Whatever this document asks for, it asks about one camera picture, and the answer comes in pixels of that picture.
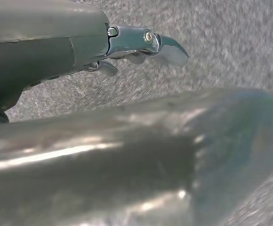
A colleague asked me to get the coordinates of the grey robot body shell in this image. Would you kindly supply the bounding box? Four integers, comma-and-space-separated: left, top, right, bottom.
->
0, 88, 273, 226

